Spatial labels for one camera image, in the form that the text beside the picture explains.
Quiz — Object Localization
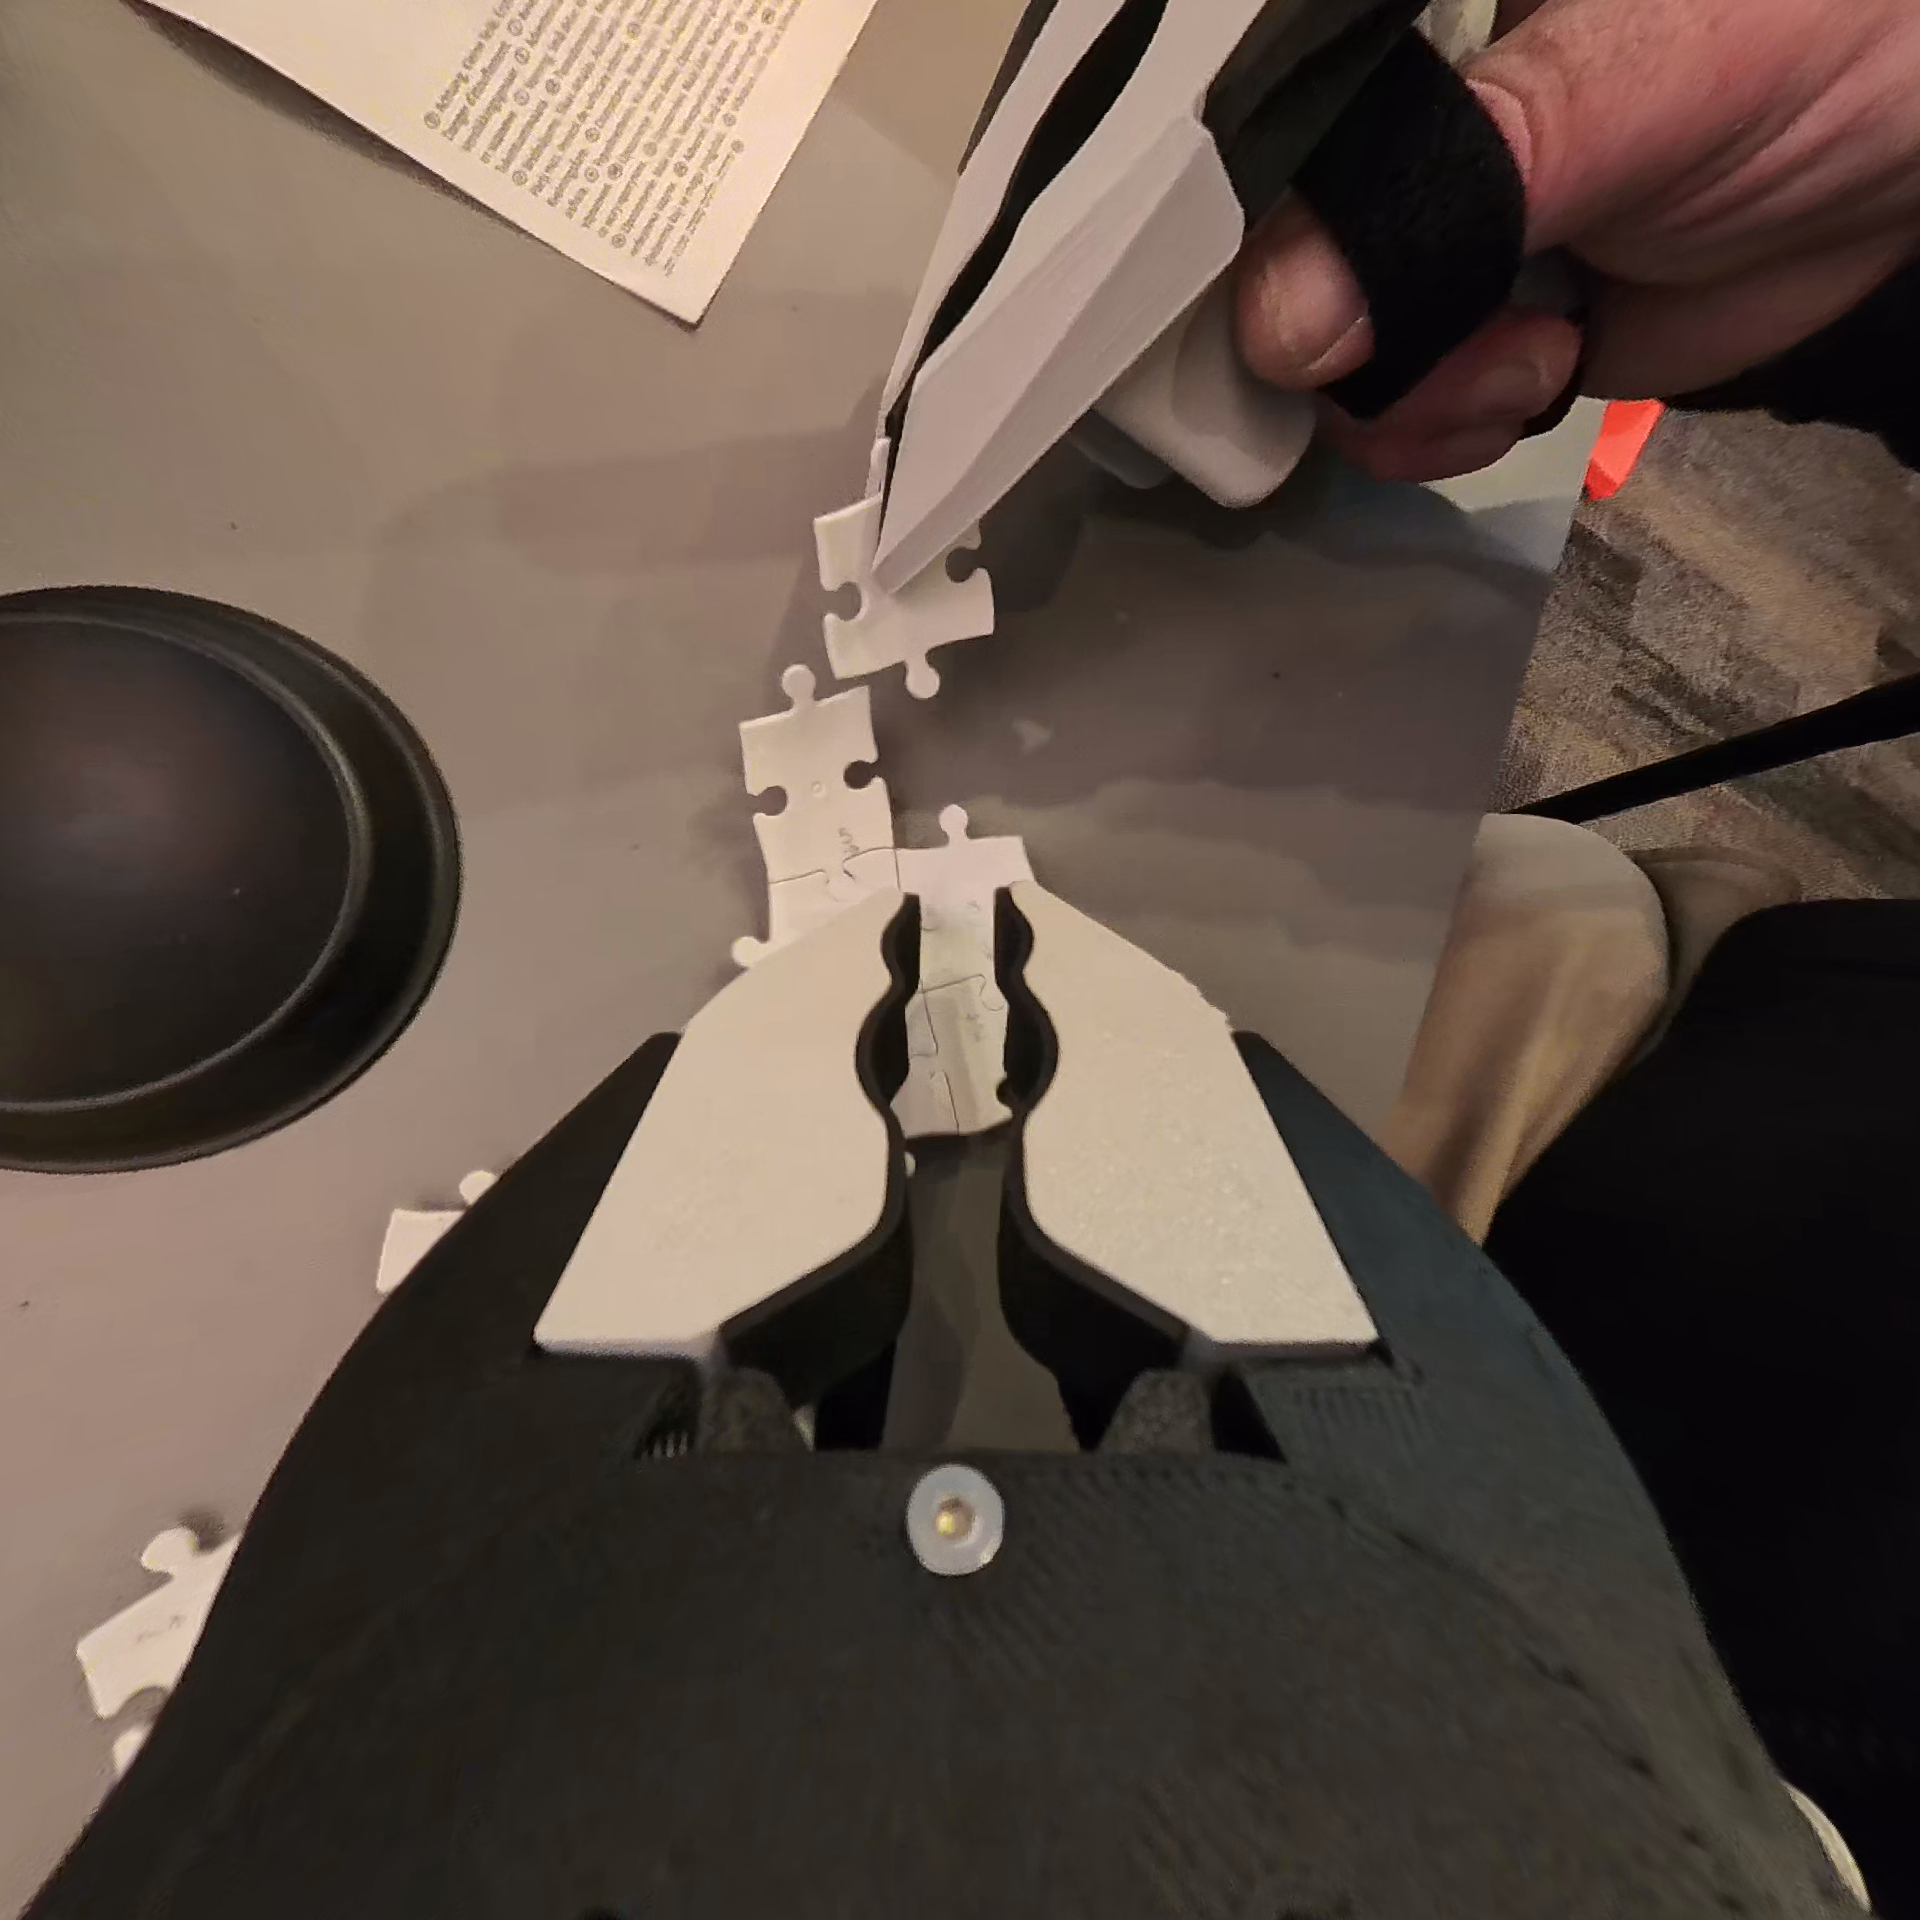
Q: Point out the assembled white puzzle pieces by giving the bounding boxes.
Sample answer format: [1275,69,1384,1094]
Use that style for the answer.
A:
[730,663,1039,1128]

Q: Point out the black round bowl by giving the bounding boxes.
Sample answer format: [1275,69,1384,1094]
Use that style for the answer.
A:
[0,586,464,1178]

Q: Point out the white puzzle piece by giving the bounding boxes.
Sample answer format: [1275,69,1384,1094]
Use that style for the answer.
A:
[76,1520,245,1724]
[372,1167,500,1296]
[814,439,999,702]

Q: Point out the person's beige trouser leg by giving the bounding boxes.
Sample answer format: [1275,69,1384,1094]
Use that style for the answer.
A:
[1375,813,1670,1244]

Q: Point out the orange object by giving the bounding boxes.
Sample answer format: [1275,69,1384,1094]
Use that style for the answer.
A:
[1583,397,1664,501]

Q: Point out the person's right hand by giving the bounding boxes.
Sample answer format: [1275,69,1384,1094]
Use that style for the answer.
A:
[1229,0,1920,485]

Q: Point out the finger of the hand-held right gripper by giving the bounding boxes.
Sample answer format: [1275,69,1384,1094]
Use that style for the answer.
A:
[864,0,1268,501]
[874,104,1247,587]

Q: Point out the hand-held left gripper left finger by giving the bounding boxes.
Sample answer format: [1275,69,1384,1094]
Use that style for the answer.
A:
[532,891,922,1412]

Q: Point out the black bar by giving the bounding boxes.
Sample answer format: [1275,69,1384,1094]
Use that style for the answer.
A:
[1511,674,1920,821]

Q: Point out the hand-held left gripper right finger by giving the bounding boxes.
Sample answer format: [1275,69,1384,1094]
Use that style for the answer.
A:
[994,879,1383,1414]

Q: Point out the printed paper sheet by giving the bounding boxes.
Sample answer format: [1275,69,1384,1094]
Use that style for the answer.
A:
[146,0,879,326]

